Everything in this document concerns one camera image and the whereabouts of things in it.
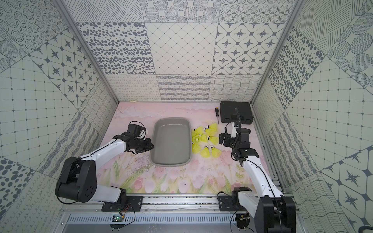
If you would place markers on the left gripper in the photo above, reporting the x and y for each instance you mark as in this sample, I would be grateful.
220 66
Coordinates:
144 145

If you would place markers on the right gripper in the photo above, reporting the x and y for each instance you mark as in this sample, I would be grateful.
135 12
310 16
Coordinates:
227 140

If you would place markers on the yellow shuttlecock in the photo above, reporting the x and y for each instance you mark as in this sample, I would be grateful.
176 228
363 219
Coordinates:
216 153
200 139
205 152
200 130
196 148
194 133
213 139
211 130

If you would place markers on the grey plastic storage box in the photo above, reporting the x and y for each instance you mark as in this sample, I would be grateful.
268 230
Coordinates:
172 142

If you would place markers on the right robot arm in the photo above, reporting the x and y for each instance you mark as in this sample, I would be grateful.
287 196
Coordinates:
271 211

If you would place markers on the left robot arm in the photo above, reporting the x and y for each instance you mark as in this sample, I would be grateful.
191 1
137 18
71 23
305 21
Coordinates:
78 178

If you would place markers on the black plastic tool case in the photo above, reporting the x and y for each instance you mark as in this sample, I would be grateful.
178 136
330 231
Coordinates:
229 111

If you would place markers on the green circuit board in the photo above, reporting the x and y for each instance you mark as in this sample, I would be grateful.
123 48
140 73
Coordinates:
117 218

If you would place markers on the black round connector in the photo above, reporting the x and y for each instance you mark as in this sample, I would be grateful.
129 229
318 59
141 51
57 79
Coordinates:
243 221

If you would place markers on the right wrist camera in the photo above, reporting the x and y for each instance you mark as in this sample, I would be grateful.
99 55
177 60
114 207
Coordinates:
234 130

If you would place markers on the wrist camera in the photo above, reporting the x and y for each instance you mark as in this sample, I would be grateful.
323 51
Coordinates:
234 130
137 131

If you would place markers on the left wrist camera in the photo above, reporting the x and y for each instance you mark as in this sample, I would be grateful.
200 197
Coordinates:
137 131

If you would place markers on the black handled screwdriver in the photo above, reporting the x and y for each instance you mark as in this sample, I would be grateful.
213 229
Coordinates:
217 114

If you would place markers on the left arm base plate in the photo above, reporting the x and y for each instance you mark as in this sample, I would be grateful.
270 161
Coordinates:
129 203

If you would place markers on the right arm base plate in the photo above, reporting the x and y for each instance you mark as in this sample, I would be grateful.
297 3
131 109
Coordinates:
226 204

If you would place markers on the aluminium mounting rail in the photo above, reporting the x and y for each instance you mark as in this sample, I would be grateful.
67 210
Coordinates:
157 204

